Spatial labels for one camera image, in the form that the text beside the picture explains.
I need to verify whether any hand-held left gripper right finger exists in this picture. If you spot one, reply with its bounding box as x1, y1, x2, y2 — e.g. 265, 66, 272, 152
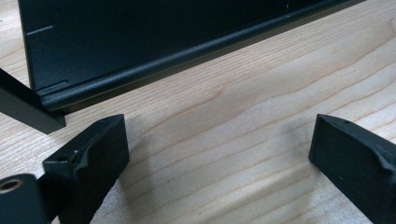
308, 113, 396, 224

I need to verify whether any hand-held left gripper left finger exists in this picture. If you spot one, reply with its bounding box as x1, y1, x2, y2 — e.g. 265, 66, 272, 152
42, 113, 131, 224

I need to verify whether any black metal panel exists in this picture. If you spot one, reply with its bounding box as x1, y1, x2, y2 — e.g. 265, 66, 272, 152
0, 0, 367, 135

